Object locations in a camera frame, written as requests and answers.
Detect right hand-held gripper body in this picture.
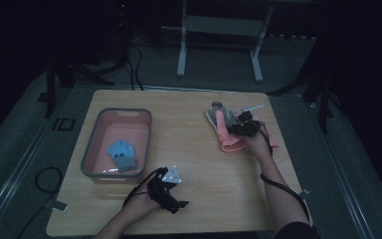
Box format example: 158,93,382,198
236,104,265,138

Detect white desk frame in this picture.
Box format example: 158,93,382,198
160,0,277,84

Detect right hand-held gripper black cable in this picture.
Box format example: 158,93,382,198
258,120,314,228

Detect pink grey ski glove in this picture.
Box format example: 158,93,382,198
205,101,248,154

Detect black tripod stand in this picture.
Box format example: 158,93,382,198
268,33,336,134
38,49,114,120

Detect pink basin grey rim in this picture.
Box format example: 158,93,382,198
80,108,153,185

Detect person's dark sleeve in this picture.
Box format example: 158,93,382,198
274,221,321,239

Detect black looped floor cable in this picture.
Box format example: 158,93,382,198
15,165,65,239

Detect left hand-held gripper black cable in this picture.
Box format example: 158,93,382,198
121,166,167,209

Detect blue dotted knit glove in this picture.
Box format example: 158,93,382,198
106,139,139,173

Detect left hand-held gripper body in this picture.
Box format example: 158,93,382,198
146,164,183,214

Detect person's right hand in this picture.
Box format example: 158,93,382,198
245,131,274,165

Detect hand-held gripper black cable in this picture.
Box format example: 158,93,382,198
258,120,314,228
121,166,167,209

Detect person's left hand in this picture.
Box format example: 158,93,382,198
122,191,162,220

